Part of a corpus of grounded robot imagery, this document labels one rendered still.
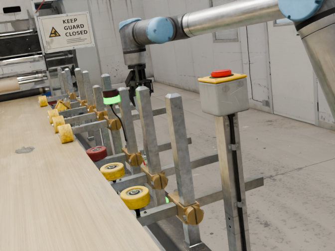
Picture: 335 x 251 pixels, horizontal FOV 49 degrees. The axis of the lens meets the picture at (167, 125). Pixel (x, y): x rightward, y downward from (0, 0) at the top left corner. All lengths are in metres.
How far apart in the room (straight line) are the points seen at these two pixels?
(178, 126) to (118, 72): 9.30
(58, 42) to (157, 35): 2.43
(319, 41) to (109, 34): 9.36
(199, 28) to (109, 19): 8.90
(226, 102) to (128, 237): 0.36
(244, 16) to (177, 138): 0.48
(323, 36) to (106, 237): 0.69
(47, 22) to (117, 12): 6.68
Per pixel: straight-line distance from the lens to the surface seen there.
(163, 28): 1.33
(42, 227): 0.98
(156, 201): 1.30
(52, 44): 3.67
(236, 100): 0.71
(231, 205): 0.79
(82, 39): 3.71
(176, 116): 0.96
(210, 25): 1.33
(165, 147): 1.57
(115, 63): 10.22
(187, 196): 1.04
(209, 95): 0.71
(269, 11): 1.20
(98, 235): 0.88
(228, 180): 0.77
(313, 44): 0.99
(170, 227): 1.25
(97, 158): 1.47
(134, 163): 1.47
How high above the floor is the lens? 1.32
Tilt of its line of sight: 14 degrees down
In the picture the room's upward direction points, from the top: 8 degrees counter-clockwise
